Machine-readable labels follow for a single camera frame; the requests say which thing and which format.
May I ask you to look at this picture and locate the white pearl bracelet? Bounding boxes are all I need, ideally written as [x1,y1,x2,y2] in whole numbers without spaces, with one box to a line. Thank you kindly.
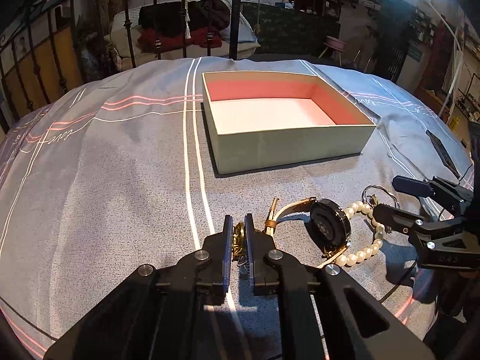
[334,201,387,268]

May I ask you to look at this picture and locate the amber stone gold ring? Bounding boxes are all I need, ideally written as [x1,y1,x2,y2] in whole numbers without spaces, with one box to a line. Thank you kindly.
[361,184,401,211]

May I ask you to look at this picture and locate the watch with tan strap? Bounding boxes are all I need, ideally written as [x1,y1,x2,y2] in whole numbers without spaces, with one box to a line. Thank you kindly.
[263,197,352,268]

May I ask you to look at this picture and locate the gold leaf brooch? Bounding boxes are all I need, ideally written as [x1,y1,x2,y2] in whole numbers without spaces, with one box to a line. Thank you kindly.
[232,222,247,265]

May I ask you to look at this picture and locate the black smartphone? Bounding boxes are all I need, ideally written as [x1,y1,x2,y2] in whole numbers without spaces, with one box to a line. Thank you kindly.
[425,130,460,180]

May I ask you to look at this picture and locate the pink stool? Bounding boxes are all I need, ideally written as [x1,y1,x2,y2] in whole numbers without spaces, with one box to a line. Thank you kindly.
[319,36,346,66]

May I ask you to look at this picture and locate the grey box with pink interior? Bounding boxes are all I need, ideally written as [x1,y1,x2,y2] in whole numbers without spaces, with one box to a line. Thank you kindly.
[202,71,376,175]

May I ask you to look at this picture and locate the green floral counter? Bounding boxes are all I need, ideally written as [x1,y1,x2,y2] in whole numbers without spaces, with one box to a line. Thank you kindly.
[241,2,341,56]

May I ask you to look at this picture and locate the black cable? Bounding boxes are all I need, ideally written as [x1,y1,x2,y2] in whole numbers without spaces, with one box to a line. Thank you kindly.
[0,262,421,342]

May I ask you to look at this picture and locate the black iron bed frame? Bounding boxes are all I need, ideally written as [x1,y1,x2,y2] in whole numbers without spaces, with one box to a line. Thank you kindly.
[1,0,258,132]

